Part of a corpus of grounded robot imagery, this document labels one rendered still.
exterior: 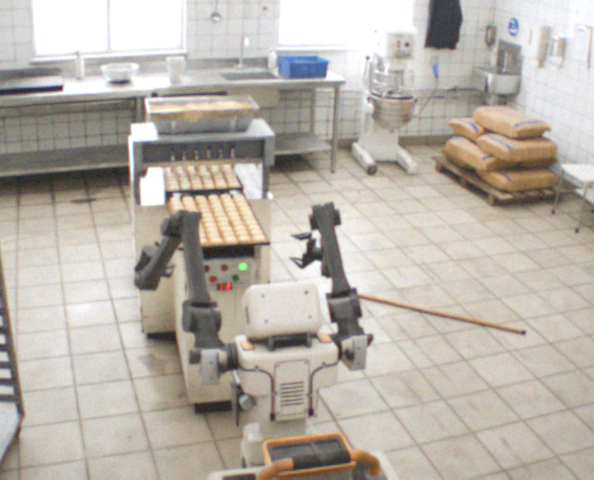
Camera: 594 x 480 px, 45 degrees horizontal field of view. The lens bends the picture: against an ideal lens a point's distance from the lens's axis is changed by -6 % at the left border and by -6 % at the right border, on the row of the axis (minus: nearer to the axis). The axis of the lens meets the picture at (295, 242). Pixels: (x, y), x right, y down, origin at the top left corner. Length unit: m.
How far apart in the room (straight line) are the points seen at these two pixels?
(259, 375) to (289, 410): 0.15
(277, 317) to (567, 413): 2.25
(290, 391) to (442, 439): 1.62
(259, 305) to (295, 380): 0.24
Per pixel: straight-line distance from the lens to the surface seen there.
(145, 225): 3.95
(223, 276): 3.30
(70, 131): 7.17
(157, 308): 4.17
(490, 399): 4.02
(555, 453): 3.75
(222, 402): 3.72
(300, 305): 2.15
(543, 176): 6.89
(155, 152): 3.91
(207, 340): 2.19
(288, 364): 2.14
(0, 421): 3.58
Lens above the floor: 2.24
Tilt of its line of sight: 24 degrees down
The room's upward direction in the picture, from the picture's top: 3 degrees clockwise
